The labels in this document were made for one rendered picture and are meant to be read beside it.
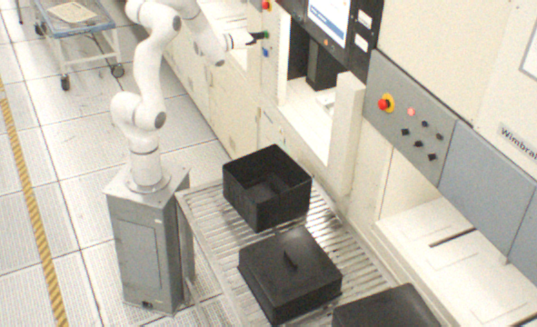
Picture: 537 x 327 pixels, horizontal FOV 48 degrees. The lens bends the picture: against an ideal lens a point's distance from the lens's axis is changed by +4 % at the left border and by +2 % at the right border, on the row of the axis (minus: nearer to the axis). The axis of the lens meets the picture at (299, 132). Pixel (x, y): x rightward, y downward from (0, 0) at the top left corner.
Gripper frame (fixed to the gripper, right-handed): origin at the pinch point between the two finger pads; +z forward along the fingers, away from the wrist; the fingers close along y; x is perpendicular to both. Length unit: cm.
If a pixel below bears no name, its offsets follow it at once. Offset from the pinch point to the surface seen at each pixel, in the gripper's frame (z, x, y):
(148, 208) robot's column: -70, -47, 41
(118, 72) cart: -34, -115, -176
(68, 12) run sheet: -56, -74, -202
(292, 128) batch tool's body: 3.5, -35.0, 30.3
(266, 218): -32, -37, 76
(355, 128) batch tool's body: 1, 2, 82
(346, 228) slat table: -1, -44, 89
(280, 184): -15, -43, 55
